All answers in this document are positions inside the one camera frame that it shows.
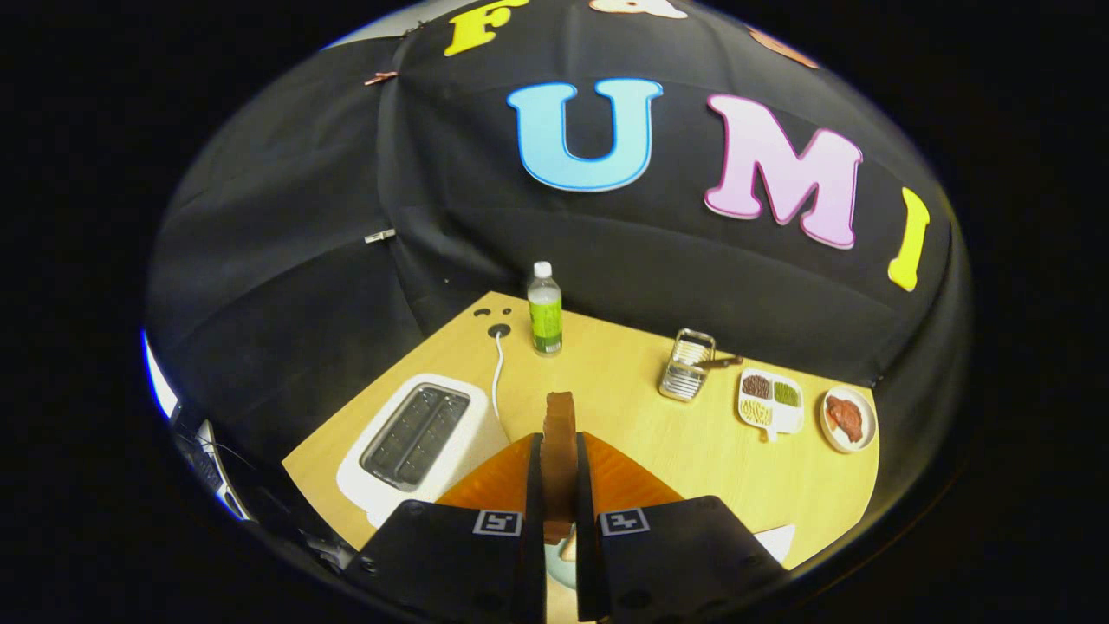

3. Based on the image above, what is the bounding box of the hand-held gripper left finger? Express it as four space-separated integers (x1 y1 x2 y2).
345 432 548 623

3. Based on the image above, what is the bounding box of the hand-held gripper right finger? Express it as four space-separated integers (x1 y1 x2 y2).
575 432 789 623

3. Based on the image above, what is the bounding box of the toasted bread slice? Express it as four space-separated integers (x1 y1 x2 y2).
542 391 580 545

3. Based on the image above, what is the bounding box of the pale green round plate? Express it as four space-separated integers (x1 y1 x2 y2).
545 533 579 592

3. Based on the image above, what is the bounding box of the white toaster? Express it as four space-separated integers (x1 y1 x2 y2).
336 374 512 528

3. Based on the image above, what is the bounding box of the green label drink bottle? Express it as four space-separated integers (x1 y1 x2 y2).
527 261 564 358

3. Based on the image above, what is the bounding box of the white divided dish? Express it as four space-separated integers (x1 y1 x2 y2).
736 367 805 443

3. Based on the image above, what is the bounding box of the red-brown meat piece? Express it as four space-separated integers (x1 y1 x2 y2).
825 395 866 444

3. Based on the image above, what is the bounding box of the white round plate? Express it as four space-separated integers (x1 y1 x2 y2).
819 386 879 454

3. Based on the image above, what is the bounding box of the black backdrop cloth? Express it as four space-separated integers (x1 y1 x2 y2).
146 0 971 486

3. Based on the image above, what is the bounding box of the white toaster cable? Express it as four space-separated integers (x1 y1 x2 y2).
490 329 507 421

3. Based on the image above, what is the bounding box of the metal wire utensil holder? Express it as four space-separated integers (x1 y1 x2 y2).
658 328 717 404

